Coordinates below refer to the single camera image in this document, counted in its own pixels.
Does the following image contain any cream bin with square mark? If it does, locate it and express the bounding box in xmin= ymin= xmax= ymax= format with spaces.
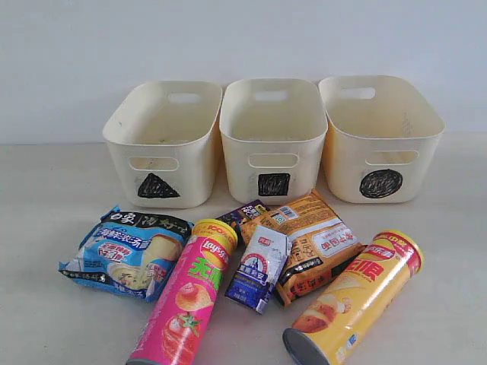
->
xmin=219 ymin=78 xmax=328 ymax=205

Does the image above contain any blue instant noodle packet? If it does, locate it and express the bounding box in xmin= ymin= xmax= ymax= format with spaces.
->
xmin=58 ymin=206 xmax=194 ymax=302

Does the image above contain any yellow Lays chips can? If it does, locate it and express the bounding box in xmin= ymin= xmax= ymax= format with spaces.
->
xmin=282 ymin=230 xmax=424 ymax=364

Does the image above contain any small dark purple packet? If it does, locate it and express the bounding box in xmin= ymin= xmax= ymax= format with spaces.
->
xmin=217 ymin=199 xmax=270 ymax=245

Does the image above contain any pink Lays chips can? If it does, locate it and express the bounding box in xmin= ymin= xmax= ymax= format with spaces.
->
xmin=126 ymin=219 xmax=238 ymax=364

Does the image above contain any cream bin with triangle mark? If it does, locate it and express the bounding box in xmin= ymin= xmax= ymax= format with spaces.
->
xmin=103 ymin=81 xmax=223 ymax=208

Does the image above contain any orange instant noodle packet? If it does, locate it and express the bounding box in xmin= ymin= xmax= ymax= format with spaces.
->
xmin=240 ymin=189 xmax=365 ymax=306

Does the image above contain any cream bin with circle mark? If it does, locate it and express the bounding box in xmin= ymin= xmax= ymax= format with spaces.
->
xmin=318 ymin=75 xmax=445 ymax=204

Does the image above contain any white blue milk carton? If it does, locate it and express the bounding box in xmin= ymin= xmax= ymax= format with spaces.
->
xmin=225 ymin=225 xmax=291 ymax=314

